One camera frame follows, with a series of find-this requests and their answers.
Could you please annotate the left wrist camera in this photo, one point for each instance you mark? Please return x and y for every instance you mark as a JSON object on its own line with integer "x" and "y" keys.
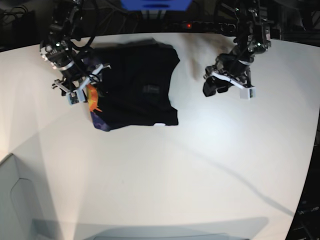
{"x": 247, "y": 93}

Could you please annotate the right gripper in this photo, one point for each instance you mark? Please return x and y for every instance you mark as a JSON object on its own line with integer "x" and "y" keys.
{"x": 67, "y": 58}

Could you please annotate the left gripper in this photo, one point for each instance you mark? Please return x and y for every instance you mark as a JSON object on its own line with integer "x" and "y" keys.
{"x": 229, "y": 69}

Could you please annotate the black T-shirt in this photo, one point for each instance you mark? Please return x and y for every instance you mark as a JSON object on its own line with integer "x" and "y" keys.
{"x": 134, "y": 90}

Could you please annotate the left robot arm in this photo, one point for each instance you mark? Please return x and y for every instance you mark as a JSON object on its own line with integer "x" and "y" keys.
{"x": 252, "y": 38}

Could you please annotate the white garment label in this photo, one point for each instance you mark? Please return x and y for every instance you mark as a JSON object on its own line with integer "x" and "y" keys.
{"x": 159, "y": 125}

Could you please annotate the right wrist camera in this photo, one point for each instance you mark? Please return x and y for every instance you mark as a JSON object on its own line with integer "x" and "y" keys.
{"x": 75, "y": 97}

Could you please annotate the blue box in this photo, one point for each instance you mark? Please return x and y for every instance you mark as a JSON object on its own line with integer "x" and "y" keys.
{"x": 167, "y": 5}

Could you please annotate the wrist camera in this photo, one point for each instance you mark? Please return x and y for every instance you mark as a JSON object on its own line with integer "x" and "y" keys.
{"x": 75, "y": 97}
{"x": 247, "y": 93}

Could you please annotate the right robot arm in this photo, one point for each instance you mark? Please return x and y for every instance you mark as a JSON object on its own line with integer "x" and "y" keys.
{"x": 65, "y": 22}

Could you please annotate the black power strip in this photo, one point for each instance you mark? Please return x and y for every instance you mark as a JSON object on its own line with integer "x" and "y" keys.
{"x": 201, "y": 27}

